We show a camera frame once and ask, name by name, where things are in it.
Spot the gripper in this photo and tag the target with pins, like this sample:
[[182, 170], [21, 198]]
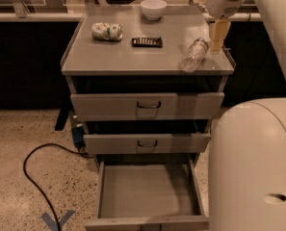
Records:
[[221, 4]]

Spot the clear plastic water bottle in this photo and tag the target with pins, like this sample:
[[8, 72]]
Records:
[[194, 55]]

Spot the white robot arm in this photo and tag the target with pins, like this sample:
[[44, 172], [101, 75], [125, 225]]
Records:
[[247, 157]]

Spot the grey top drawer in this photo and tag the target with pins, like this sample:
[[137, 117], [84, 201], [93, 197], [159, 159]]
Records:
[[146, 106]]

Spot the grey drawer cabinet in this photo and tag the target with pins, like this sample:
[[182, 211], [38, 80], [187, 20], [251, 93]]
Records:
[[94, 66]]

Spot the grey middle drawer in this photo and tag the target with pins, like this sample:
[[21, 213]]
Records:
[[146, 143]]

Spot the grey open bottom drawer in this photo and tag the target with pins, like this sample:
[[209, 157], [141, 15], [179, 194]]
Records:
[[159, 195]]

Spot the dark snack bar packet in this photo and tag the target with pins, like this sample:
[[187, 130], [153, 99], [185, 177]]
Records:
[[147, 42]]

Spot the white ceramic bowl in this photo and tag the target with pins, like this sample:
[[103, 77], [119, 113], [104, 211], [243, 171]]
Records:
[[153, 9]]

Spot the crushed green white can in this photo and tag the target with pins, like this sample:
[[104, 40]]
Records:
[[106, 31]]

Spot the blue power adapter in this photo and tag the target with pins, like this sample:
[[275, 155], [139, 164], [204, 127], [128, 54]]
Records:
[[78, 137]]

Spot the dark counter with glass partition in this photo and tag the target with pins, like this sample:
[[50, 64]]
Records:
[[31, 51]]

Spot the blue tape floor mark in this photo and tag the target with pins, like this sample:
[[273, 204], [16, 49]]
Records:
[[58, 224]]

